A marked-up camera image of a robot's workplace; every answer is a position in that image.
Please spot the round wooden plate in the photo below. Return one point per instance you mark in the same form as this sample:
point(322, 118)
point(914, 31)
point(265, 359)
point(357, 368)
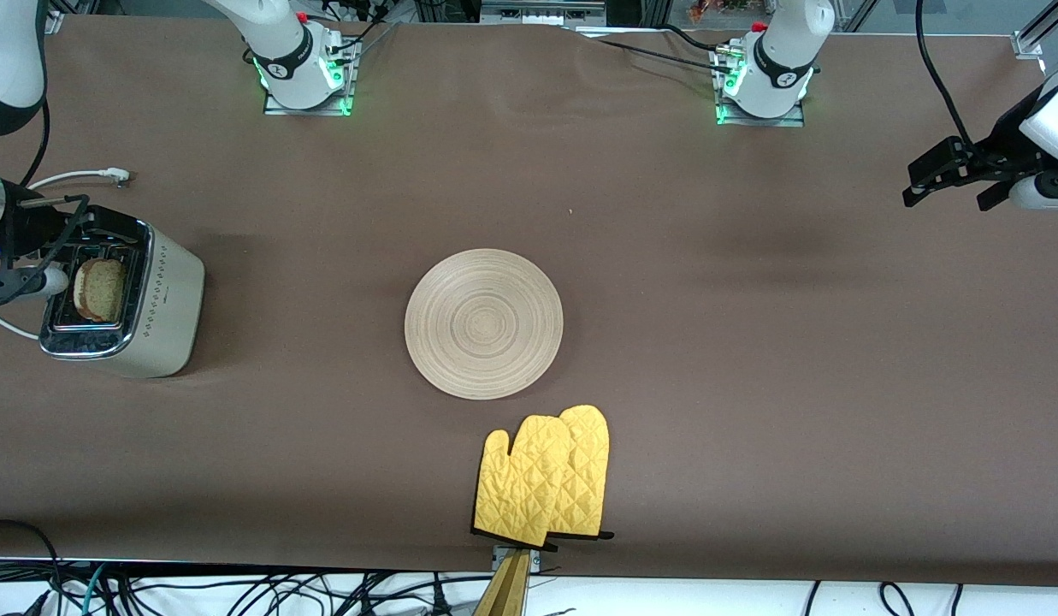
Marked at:
point(484, 323)

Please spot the cream and chrome toaster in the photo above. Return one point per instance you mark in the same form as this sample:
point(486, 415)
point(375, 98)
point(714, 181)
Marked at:
point(165, 299)

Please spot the brass coloured bar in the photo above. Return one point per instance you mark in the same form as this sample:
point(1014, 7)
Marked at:
point(507, 590)

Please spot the metal table corner bracket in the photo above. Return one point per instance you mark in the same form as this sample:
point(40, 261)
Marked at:
point(1026, 44)
point(54, 21)

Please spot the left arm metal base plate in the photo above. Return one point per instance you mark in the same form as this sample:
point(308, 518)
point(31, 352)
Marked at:
point(729, 115)

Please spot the brown bread slice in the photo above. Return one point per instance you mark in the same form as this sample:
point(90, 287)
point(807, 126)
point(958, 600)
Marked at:
point(101, 291)

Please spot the small metal bracket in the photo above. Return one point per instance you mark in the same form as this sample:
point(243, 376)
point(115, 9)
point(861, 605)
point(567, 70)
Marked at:
point(535, 560)

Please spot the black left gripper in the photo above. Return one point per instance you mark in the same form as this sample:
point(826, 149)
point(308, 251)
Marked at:
point(1001, 145)

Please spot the yellow quilted oven mitt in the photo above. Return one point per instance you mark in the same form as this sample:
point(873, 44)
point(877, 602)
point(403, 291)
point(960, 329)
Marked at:
point(524, 488)
point(590, 462)

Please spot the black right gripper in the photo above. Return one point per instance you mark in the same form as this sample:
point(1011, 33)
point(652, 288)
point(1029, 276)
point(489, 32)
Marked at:
point(31, 228)

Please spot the aluminium profile frame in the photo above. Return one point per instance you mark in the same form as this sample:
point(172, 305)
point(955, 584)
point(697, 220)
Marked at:
point(537, 13)

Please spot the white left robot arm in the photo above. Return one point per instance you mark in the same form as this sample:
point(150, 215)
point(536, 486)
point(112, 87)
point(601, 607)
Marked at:
point(781, 60)

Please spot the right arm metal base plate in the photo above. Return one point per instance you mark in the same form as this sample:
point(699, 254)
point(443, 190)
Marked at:
point(345, 85)

